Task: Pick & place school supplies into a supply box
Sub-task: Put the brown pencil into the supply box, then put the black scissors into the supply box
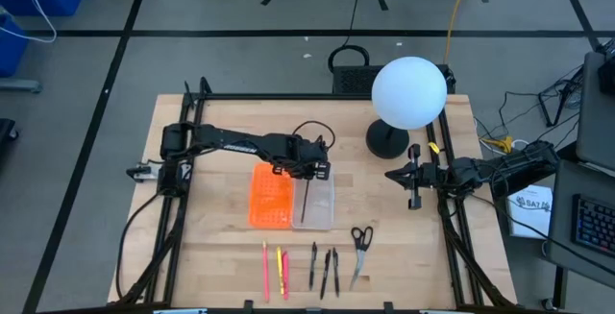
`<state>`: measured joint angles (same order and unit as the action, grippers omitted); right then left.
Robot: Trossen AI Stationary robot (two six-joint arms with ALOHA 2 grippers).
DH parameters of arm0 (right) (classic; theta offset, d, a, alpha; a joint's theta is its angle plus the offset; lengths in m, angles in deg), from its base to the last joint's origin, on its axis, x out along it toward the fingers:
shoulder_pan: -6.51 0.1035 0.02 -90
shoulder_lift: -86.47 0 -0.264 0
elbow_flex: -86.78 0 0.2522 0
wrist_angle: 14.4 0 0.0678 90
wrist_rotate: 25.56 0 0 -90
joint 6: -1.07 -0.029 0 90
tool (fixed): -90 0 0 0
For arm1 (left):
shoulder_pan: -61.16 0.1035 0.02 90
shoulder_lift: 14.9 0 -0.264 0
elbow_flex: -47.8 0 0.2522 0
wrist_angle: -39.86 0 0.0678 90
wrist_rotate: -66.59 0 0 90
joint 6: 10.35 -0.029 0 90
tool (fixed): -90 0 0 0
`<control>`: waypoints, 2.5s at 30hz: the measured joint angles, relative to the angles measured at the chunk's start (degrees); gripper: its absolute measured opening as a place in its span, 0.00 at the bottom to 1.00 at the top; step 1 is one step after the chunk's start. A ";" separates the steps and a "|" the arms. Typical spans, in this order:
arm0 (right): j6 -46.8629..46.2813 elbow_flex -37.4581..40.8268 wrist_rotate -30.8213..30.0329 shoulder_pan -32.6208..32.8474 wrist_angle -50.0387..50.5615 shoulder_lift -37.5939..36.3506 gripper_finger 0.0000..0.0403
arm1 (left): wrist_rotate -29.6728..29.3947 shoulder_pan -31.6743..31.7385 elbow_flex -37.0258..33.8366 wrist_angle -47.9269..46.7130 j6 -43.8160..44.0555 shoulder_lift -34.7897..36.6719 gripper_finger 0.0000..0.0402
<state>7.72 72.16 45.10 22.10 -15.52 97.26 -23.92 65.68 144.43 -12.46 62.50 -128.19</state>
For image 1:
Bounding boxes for black-handled scissors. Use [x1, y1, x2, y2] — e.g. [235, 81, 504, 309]
[348, 226, 375, 292]

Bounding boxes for black aluminium rig frame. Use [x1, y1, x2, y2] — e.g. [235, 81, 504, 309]
[114, 76, 518, 308]

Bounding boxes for clear plastic supply box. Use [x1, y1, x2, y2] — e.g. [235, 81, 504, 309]
[291, 172, 335, 231]

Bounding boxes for black caster foot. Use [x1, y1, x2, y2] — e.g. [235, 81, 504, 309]
[0, 118, 20, 155]

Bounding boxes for yellow cable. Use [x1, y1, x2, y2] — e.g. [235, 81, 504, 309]
[442, 0, 475, 65]

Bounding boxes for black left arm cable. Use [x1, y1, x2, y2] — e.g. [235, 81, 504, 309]
[114, 191, 162, 301]

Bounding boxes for white floor cable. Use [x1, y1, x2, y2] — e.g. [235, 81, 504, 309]
[480, 135, 529, 156]

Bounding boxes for black lamp base with pole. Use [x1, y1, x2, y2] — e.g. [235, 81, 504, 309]
[365, 118, 411, 160]

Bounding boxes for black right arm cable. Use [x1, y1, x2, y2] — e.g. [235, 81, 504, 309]
[468, 192, 615, 277]

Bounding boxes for white paper manual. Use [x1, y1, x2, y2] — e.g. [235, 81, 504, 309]
[506, 183, 554, 241]

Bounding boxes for black tripod stand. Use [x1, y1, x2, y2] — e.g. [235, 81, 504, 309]
[537, 66, 585, 128]

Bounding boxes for grey desk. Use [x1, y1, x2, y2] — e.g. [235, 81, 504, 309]
[542, 158, 615, 277]
[576, 52, 615, 171]

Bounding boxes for white globe lamp shade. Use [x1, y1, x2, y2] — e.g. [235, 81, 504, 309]
[370, 56, 449, 132]

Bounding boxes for black computer case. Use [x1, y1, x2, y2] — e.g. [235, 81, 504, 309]
[332, 63, 457, 95]

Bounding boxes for black left wrist camera cable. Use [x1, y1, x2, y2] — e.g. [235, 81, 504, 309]
[291, 120, 336, 151]

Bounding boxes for grey metal foot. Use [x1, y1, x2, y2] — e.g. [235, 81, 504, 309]
[0, 78, 43, 94]

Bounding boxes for black device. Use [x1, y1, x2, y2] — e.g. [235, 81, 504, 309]
[598, 39, 615, 97]

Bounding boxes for black power cable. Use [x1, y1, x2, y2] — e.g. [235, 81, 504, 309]
[328, 0, 371, 73]

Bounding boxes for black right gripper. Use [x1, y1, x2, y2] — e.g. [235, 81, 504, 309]
[385, 143, 453, 211]

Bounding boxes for black keyboard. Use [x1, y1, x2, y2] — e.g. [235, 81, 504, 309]
[571, 193, 615, 257]

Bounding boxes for pink pencil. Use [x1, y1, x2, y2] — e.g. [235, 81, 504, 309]
[261, 240, 271, 303]

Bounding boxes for orange perforated box lid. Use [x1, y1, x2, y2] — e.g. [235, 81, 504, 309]
[248, 162, 295, 231]

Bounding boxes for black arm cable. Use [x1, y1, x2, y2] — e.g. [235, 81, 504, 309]
[468, 192, 615, 277]
[114, 191, 162, 301]

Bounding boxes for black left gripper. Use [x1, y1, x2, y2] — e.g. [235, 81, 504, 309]
[271, 133, 333, 181]

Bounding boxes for pink highlighter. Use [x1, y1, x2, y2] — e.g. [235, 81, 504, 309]
[281, 250, 291, 302]

